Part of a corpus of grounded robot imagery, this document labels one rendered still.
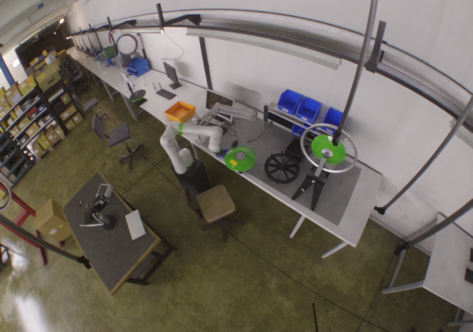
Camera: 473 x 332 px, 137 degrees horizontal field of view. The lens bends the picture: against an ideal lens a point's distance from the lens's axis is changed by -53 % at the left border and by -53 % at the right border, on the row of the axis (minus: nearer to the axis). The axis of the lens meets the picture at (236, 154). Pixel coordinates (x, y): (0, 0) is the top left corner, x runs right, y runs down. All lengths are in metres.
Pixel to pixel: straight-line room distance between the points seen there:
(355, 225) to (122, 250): 2.14
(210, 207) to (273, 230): 0.96
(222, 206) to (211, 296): 1.18
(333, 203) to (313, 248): 0.94
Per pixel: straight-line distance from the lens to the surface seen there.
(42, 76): 6.14
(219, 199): 2.21
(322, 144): 1.66
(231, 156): 1.92
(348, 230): 1.93
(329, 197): 1.99
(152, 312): 2.89
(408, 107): 1.98
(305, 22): 1.74
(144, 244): 1.87
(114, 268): 2.00
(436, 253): 2.58
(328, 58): 1.40
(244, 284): 2.57
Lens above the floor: 2.57
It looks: 50 degrees down
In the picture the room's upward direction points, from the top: 6 degrees counter-clockwise
